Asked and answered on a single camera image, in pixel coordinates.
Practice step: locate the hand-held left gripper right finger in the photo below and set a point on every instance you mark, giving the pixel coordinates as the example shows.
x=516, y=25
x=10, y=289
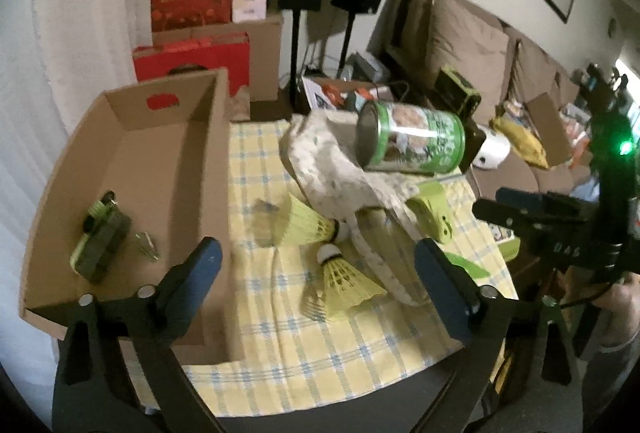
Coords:
x=442, y=285

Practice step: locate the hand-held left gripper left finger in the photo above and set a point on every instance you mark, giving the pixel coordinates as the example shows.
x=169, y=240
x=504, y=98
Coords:
x=206, y=263

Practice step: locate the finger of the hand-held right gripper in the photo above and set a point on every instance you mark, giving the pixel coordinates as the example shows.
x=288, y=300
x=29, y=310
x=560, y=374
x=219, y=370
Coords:
x=500, y=214
x=520, y=197

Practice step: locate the lime green plastic clip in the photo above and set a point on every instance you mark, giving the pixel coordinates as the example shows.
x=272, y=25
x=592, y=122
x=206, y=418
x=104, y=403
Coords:
x=429, y=213

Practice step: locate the yellow shuttlecock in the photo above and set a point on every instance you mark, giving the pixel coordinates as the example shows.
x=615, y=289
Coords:
x=345, y=285
x=302, y=223

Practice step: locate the green label can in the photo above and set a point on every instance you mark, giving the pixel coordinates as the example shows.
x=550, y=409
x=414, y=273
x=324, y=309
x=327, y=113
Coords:
x=415, y=138

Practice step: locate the floral cloth bag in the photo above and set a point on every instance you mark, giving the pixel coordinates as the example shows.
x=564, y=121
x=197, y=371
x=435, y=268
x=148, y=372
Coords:
x=330, y=163

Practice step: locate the person's right forearm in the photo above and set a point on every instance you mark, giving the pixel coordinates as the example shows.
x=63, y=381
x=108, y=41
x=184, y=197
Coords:
x=615, y=388

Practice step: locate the person's right hand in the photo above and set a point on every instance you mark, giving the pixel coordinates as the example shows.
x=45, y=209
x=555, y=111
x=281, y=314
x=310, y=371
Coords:
x=622, y=308

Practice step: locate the green plastic piece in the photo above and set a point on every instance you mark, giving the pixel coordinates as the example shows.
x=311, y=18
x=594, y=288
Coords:
x=467, y=265

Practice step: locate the white cylinder device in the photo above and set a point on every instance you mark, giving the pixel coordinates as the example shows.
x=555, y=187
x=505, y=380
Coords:
x=495, y=150

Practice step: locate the yellow cloth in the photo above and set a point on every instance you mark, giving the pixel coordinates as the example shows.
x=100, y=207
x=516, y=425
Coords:
x=522, y=140

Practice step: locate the small cardboard box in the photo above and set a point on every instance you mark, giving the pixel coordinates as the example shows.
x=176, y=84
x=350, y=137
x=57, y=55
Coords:
x=547, y=123

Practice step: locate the green and black device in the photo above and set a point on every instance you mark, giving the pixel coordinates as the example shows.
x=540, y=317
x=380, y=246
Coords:
x=455, y=88

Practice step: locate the yellow plaid tablecloth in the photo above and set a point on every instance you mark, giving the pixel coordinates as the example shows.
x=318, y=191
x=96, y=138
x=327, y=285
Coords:
x=300, y=353

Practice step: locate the brown sofa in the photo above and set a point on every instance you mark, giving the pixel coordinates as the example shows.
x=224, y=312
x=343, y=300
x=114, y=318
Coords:
x=475, y=43

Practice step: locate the grey electronic device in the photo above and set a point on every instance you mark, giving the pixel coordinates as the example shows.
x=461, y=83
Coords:
x=370, y=65

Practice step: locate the open box of clutter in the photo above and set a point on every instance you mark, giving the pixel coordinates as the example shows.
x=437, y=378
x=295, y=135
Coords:
x=340, y=95

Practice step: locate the red gift box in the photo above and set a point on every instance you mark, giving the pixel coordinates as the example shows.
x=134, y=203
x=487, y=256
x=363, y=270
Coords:
x=200, y=58

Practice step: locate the brown cardboard carton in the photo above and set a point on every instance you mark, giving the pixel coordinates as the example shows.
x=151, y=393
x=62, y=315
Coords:
x=265, y=58

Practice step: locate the white curtain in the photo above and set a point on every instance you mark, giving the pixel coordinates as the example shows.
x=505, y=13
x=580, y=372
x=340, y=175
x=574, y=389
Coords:
x=60, y=63

